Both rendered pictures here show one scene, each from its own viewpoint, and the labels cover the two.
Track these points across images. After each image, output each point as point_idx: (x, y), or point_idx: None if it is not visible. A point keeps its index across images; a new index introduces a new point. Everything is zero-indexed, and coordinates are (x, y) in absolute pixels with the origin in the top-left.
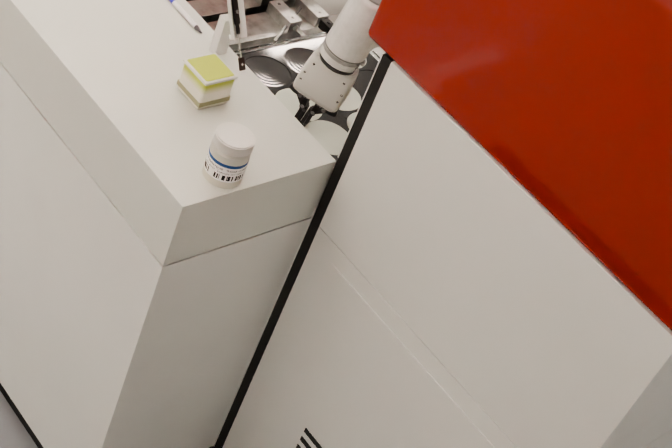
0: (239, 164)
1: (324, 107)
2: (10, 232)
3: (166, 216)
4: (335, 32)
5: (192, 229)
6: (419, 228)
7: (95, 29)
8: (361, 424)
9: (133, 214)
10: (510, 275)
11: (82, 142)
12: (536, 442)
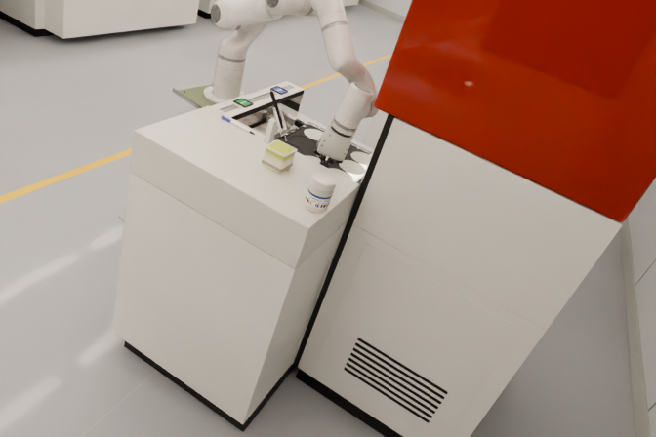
0: (330, 195)
1: (337, 159)
2: (162, 279)
3: (295, 237)
4: (343, 113)
5: (309, 241)
6: (427, 207)
7: (199, 142)
8: (398, 325)
9: (266, 243)
10: (496, 218)
11: (217, 209)
12: (524, 304)
